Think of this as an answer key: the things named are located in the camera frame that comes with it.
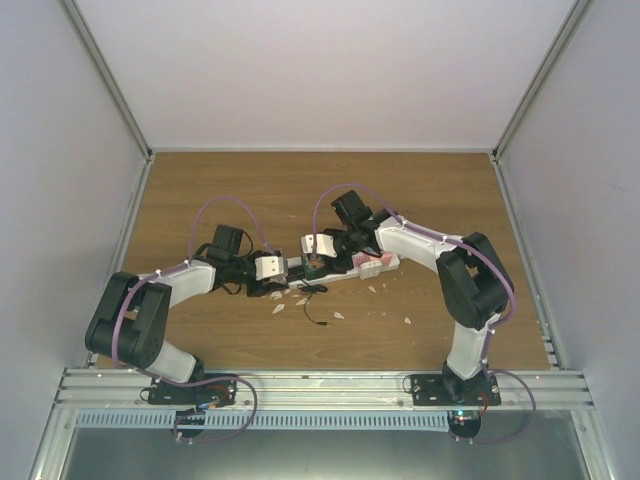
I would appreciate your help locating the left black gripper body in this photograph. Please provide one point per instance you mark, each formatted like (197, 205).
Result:
(255, 291)

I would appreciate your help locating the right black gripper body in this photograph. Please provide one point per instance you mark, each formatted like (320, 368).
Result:
(346, 265)

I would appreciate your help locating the white power strip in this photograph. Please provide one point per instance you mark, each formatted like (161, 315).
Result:
(333, 277)

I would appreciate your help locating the black plug with cable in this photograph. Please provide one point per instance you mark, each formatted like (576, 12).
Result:
(309, 284)

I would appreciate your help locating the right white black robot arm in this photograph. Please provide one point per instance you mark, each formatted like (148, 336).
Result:
(477, 291)

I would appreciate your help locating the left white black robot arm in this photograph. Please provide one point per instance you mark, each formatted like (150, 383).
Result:
(129, 324)

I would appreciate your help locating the large pink adapter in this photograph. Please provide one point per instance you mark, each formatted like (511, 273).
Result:
(386, 259)

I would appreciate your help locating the dark green square adapter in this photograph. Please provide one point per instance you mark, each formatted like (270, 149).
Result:
(314, 267)

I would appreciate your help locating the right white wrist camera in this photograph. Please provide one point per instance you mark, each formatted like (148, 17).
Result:
(318, 244)

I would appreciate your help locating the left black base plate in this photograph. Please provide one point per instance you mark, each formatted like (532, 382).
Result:
(218, 390)

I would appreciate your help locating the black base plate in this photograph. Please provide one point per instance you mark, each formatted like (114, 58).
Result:
(218, 390)
(438, 389)

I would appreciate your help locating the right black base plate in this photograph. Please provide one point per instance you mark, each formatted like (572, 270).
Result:
(438, 389)

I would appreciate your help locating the aluminium front rail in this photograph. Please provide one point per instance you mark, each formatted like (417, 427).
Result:
(333, 391)

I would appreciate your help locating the grey slotted cable duct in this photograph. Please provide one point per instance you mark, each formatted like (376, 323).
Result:
(268, 420)

